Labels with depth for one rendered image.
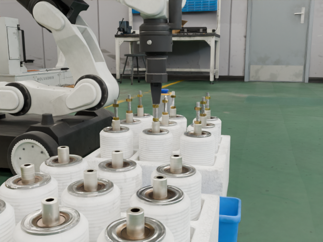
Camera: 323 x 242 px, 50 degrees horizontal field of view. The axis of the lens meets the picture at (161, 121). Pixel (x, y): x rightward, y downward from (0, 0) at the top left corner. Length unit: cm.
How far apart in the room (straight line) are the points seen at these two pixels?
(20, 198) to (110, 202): 15
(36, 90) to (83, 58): 26
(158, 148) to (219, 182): 18
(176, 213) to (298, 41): 563
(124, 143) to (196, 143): 21
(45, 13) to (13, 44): 227
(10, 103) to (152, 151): 77
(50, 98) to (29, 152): 28
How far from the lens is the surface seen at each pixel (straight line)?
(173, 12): 93
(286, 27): 606
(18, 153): 133
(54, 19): 142
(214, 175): 90
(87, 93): 134
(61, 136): 130
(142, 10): 91
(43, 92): 150
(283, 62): 605
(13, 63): 368
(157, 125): 96
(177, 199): 54
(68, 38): 140
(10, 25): 369
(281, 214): 112
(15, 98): 152
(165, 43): 92
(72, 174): 71
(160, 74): 89
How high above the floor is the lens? 47
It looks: 11 degrees down
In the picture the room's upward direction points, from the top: straight up
